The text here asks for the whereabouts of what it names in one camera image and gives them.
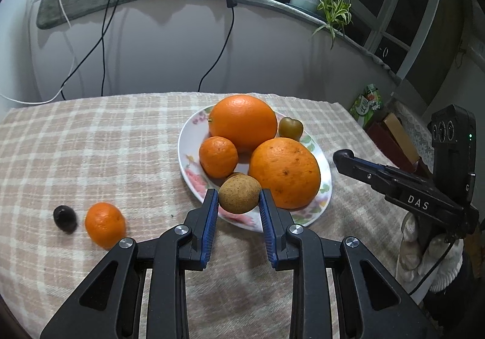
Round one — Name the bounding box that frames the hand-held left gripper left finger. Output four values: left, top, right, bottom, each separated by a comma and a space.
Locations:
40, 188, 219, 339

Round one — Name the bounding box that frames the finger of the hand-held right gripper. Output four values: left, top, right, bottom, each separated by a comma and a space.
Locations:
333, 149, 395, 200
354, 157, 433, 185

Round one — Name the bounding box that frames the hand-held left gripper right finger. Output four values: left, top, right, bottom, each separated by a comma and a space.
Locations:
259, 188, 440, 339

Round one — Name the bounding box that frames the large pitted orange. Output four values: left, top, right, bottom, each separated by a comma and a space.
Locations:
248, 137, 322, 210

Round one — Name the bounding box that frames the green-brown tomato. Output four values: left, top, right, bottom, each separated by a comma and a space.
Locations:
278, 116, 304, 142

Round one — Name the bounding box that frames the orange tangerine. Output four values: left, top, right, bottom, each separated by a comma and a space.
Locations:
199, 136, 239, 179
84, 203, 127, 249

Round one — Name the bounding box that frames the floral white plate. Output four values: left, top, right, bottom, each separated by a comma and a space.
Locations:
178, 104, 333, 228

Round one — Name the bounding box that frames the large smooth orange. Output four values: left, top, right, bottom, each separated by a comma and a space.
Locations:
208, 94, 278, 153

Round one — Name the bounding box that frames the person's right forearm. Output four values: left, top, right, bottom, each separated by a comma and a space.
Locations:
420, 248, 480, 328

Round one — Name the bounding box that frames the person's right hand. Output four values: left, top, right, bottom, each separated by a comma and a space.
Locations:
396, 214, 465, 294

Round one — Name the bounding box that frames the dark red box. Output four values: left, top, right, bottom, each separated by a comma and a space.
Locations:
366, 121, 413, 173

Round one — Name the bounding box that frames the brown box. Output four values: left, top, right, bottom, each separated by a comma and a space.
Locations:
383, 112, 421, 163

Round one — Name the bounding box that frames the white lace cloth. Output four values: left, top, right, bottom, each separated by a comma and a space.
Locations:
390, 98, 434, 173

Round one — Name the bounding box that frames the green carton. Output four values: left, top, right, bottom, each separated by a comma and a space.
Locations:
349, 83, 384, 129

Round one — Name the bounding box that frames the dark purple plum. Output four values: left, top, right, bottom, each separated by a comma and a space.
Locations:
52, 205, 77, 233

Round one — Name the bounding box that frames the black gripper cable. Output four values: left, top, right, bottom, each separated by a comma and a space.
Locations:
411, 237, 457, 296

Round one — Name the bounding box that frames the black light cable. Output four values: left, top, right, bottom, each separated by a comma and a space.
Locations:
197, 5, 236, 93

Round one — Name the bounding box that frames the white cable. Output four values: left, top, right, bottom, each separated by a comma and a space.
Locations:
0, 0, 89, 105

